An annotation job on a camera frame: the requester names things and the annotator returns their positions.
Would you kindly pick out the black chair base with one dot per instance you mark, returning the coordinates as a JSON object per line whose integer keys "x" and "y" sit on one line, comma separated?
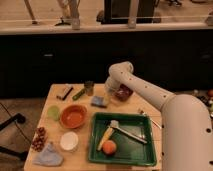
{"x": 10, "y": 135}

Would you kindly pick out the blue sponge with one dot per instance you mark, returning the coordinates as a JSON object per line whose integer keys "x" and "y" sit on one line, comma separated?
{"x": 99, "y": 101}

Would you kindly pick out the dark metal cup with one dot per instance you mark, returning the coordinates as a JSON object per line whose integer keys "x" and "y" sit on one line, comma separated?
{"x": 89, "y": 87}

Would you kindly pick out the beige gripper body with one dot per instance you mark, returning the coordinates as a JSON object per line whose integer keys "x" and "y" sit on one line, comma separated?
{"x": 107, "y": 99}

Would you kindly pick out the dark red bowl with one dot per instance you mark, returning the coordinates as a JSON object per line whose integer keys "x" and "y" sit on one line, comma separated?
{"x": 123, "y": 93}

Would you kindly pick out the red grapes bunch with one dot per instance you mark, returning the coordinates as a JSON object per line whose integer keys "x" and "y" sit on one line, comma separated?
{"x": 38, "y": 142}

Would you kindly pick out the light green small cup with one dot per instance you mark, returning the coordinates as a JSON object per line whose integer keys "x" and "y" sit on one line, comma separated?
{"x": 53, "y": 112}

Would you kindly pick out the green marker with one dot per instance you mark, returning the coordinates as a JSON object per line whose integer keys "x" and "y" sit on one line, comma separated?
{"x": 78, "y": 95}

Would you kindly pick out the green plastic tray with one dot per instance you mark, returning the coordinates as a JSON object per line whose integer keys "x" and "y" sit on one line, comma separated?
{"x": 129, "y": 151}

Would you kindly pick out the white paper cup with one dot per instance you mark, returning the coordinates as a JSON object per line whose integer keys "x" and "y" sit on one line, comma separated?
{"x": 69, "y": 141}

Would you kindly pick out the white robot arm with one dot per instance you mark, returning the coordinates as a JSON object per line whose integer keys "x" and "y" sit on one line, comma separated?
{"x": 187, "y": 133}

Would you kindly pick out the light blue cloth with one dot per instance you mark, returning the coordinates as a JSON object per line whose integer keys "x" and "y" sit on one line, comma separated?
{"x": 48, "y": 157}

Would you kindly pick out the orange bowl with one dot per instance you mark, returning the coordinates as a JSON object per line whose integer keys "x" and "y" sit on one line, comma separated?
{"x": 73, "y": 116}

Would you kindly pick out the orange fruit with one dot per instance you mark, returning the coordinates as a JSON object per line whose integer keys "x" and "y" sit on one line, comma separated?
{"x": 109, "y": 147}

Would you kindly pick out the wooden table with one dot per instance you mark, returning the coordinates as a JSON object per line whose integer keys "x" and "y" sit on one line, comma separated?
{"x": 78, "y": 160}

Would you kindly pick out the grey dish brush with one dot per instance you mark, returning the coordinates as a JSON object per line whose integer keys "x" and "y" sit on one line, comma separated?
{"x": 115, "y": 125}

